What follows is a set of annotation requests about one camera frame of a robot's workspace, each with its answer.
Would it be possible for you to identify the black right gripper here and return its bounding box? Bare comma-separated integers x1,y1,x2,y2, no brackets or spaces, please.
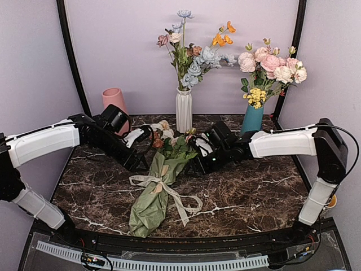
184,145,231,178

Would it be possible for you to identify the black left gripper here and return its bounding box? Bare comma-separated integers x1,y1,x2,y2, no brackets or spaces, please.
91,129,149,173

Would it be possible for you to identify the flower bouquet green paper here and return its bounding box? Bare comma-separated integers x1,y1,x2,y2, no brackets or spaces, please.
129,120,202,238

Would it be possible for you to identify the beige ribbon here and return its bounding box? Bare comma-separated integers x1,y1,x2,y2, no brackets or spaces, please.
129,175,203,226

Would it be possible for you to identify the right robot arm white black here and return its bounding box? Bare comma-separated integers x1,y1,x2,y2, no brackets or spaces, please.
188,118,349,245

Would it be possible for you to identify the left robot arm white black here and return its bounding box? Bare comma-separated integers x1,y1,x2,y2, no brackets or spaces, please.
1,104,153,246

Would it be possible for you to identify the white ribbed vase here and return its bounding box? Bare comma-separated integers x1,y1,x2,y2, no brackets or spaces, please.
175,88,192,133

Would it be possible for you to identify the pink ceramic vase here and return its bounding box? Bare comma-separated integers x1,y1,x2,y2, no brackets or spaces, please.
101,88,131,137

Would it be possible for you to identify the teal vase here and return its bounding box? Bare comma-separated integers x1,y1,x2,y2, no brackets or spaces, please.
240,105,264,135

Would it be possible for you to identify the blue and orange flower arrangement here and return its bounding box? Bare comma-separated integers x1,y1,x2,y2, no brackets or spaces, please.
156,10,236,91

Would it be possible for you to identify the pink peony flower arrangement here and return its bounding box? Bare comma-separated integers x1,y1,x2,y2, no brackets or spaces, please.
238,38,307,109

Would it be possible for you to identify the white mug yellow inside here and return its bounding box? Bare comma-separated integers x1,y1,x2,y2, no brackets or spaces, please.
324,195,337,209

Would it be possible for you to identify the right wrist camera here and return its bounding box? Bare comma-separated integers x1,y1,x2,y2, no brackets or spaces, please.
194,137,213,157

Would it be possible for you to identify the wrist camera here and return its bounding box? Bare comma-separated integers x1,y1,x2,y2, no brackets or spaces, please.
194,137,213,157
122,125,153,148

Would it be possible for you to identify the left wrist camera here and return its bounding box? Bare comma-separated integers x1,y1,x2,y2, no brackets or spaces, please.
122,125,153,148

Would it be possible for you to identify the black left corner post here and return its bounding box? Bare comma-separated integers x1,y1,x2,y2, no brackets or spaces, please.
56,0,92,116

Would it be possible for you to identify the black corner post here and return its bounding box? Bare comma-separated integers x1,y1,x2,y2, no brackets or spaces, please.
56,0,92,116
273,0,307,119

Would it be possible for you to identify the black front table rail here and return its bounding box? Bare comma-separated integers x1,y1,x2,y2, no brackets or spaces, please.
30,217,336,256

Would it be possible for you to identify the white slotted cable duct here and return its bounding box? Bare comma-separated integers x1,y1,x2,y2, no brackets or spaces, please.
36,241,269,270

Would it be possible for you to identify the black right corner post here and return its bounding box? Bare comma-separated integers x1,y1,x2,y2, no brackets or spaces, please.
273,0,307,119

